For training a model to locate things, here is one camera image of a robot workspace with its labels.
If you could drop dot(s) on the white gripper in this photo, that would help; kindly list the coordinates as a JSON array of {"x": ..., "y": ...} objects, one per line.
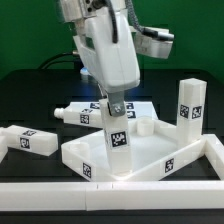
[{"x": 113, "y": 65}]

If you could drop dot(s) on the white desk top tray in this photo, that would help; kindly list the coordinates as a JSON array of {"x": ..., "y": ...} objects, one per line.
[{"x": 153, "y": 157}]

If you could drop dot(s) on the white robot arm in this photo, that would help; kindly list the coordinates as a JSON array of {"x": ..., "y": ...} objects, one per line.
[{"x": 77, "y": 11}]

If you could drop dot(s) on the white sheet with tags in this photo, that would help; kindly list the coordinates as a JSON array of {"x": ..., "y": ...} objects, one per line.
[{"x": 135, "y": 109}]

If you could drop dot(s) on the white right obstacle bar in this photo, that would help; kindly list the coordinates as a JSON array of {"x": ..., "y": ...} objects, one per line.
[{"x": 214, "y": 151}]

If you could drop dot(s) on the white obstacle bar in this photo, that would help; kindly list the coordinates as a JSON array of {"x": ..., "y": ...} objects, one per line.
[
  {"x": 3, "y": 148},
  {"x": 214, "y": 151},
  {"x": 89, "y": 196}
]

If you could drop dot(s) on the white front obstacle bar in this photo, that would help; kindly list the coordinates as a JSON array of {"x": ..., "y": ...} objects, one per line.
[{"x": 89, "y": 196}]

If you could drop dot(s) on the white left obstacle bar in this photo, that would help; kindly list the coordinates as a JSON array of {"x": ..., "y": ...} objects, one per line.
[{"x": 3, "y": 148}]

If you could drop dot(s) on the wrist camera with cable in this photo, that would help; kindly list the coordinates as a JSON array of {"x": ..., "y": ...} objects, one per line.
[{"x": 150, "y": 42}]

